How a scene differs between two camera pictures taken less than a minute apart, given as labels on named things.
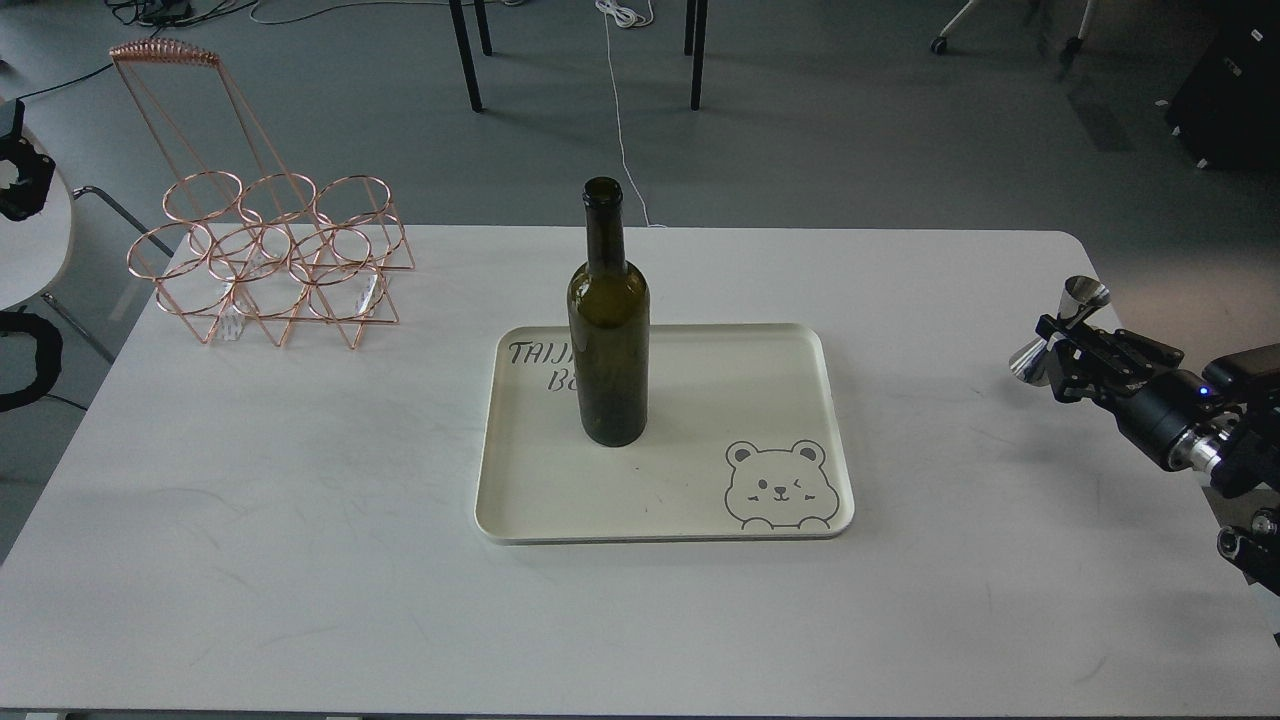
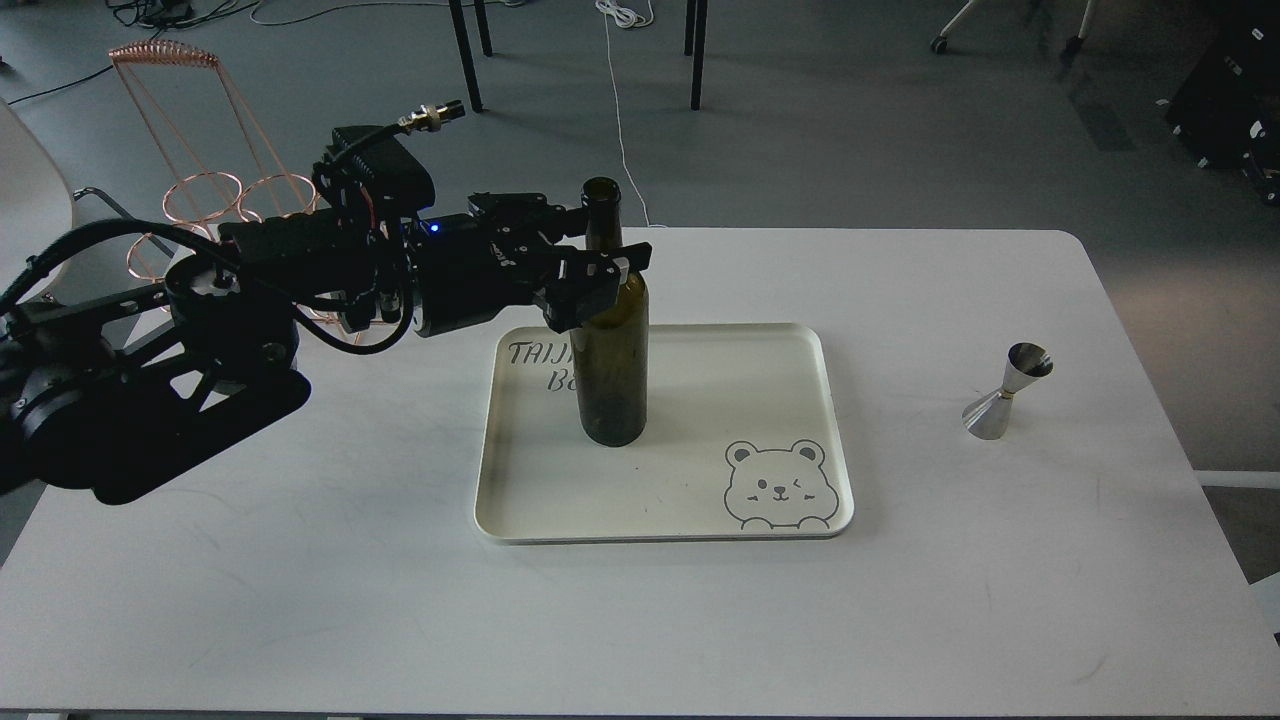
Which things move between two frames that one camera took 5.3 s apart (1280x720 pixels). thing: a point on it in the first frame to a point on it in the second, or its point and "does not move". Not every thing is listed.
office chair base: [1073, 46] does not move
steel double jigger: [1080, 294] to [987, 418]
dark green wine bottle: [610, 318] does not move
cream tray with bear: [749, 436] does not move
